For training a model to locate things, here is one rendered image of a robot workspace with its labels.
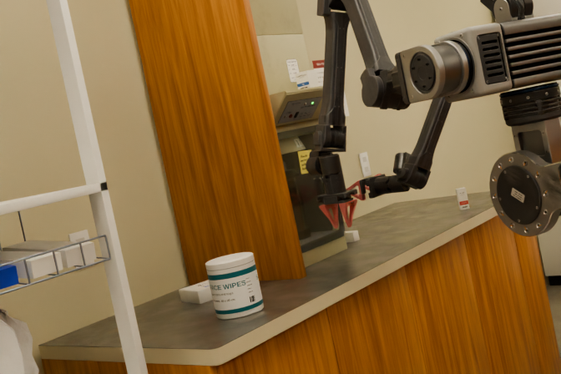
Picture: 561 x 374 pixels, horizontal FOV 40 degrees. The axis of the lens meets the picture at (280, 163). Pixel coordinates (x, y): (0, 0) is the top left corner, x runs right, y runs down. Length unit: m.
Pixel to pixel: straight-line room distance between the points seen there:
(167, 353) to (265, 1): 1.23
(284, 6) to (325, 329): 1.12
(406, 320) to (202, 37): 1.11
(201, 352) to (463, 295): 1.30
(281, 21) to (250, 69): 0.34
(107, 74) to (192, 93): 0.29
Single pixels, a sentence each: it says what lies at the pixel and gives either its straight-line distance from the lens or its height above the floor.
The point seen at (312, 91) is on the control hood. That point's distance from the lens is 2.47.
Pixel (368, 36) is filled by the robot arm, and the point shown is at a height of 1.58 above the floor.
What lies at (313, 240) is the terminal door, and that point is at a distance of 2.53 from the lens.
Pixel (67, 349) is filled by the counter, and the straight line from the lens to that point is 2.20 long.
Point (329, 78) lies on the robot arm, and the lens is 2.11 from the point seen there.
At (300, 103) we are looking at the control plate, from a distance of 2.45.
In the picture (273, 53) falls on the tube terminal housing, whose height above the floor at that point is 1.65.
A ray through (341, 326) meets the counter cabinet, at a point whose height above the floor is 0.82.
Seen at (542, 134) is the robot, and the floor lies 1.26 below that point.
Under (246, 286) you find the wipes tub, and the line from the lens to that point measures 2.00.
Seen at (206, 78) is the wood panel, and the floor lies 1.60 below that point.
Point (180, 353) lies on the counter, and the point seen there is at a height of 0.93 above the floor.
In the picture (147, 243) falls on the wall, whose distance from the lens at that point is 2.59.
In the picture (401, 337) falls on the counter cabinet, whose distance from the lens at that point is 2.46.
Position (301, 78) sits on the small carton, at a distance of 2.53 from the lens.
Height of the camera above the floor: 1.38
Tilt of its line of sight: 2 degrees down
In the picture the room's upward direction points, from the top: 12 degrees counter-clockwise
